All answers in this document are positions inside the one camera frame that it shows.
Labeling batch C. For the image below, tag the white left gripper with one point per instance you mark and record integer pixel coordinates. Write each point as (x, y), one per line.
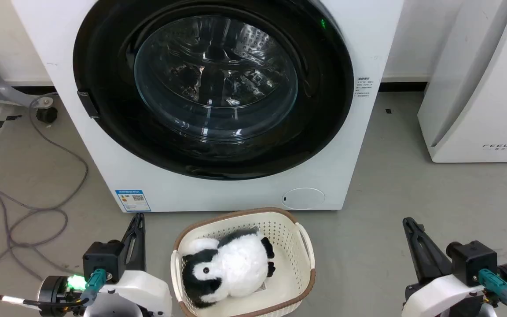
(141, 293)

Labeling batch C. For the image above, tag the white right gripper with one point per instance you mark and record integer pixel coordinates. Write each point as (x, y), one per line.
(438, 295)

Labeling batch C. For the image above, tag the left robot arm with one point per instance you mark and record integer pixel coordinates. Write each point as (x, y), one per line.
(53, 293)

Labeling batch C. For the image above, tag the white front-load washing machine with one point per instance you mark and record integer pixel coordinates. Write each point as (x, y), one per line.
(104, 167)

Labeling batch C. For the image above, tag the black round glass washer door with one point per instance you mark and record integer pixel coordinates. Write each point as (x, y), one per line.
(214, 88)

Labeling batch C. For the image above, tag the blue energy label sticker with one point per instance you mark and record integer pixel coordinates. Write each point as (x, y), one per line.
(133, 200)

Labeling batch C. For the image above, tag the black and white penguin plush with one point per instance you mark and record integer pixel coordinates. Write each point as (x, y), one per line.
(236, 264)

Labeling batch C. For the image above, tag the oval white filter cover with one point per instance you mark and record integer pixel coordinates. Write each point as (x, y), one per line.
(303, 198)

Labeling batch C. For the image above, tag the cream perforated laundry basket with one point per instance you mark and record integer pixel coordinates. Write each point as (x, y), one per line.
(286, 246)

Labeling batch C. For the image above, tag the black caster wheel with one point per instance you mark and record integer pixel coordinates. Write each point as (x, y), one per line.
(47, 115)

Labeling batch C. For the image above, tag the white Feelbird appliance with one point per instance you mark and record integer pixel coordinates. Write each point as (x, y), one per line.
(478, 88)

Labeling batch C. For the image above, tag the small printed text sticker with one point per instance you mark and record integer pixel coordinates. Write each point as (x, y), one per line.
(364, 86)

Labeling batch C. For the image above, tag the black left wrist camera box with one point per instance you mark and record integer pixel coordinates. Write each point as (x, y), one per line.
(104, 259)

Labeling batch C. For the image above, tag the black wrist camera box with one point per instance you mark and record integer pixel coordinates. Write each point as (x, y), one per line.
(104, 259)
(473, 259)

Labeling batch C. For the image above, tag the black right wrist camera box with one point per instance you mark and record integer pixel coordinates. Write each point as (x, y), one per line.
(473, 259)

